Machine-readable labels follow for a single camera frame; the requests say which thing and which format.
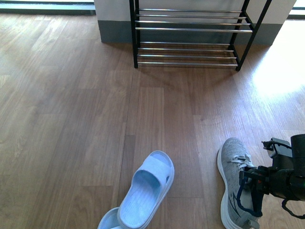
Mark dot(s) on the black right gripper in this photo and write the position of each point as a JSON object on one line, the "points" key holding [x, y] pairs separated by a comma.
{"points": [[267, 180]]}

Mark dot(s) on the grey knit sneaker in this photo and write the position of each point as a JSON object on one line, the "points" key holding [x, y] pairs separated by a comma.
{"points": [[237, 205]]}

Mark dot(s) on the light blue slide slipper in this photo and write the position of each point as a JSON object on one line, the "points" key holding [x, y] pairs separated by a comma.
{"points": [[149, 186]]}

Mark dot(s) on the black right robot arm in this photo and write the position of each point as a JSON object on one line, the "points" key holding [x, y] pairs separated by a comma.
{"points": [[297, 164]]}

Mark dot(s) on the black metal shoe rack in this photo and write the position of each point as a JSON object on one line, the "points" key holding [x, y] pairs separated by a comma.
{"points": [[192, 37]]}

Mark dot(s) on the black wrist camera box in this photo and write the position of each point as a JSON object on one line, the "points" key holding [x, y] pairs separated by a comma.
{"points": [[277, 147]]}

